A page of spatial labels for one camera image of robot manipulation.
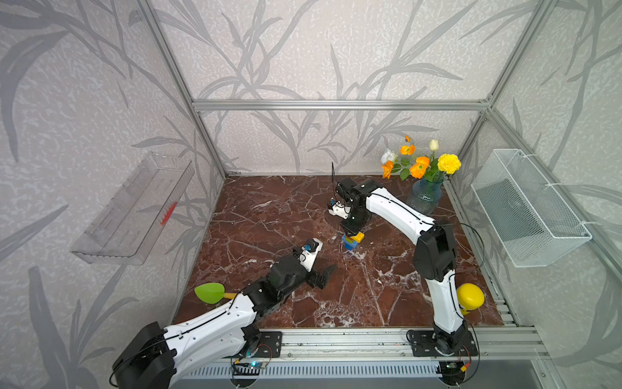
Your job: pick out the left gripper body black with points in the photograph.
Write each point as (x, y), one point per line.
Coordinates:
(300, 278)

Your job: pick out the yellow long lego brick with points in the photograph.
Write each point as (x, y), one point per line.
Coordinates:
(353, 239)

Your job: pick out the right circuit board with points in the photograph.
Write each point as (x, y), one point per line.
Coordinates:
(452, 373)

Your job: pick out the yellow bottle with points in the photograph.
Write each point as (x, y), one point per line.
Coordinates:
(470, 297)

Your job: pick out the left circuit board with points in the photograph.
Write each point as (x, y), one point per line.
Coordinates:
(249, 368)

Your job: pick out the aluminium front rail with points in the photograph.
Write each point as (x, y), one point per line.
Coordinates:
(390, 344)

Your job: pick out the white wire basket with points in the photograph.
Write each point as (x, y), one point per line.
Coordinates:
(535, 224)

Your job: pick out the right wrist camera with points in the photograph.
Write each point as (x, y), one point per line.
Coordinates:
(338, 209)

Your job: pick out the clear plastic tray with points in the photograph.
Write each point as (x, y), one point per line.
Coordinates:
(127, 229)

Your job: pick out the circuit board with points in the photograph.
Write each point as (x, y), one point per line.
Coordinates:
(452, 373)
(249, 368)

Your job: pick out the orange yellow flower bouquet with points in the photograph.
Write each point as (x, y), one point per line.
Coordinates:
(432, 168)

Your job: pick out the red object in tray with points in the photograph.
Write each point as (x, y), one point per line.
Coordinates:
(168, 213)

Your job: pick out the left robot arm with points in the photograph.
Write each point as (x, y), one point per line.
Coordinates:
(158, 356)

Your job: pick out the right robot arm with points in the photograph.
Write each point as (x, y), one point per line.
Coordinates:
(434, 259)

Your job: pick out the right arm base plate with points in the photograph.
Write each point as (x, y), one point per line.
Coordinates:
(436, 343)

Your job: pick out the aluminium frame crossbar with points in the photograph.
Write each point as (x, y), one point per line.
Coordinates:
(358, 105)

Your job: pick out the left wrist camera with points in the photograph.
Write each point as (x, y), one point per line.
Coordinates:
(307, 254)

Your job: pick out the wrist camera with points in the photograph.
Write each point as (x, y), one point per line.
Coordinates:
(307, 254)
(338, 209)

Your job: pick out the green plastic leaf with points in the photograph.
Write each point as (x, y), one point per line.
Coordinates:
(210, 293)

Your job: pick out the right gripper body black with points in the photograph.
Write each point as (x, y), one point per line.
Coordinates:
(354, 220)

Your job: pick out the light blue long lego brick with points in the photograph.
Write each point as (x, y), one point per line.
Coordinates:
(350, 245)

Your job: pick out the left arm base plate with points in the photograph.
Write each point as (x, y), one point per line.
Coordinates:
(266, 344)

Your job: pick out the blue glass vase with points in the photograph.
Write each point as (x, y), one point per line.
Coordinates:
(424, 196)

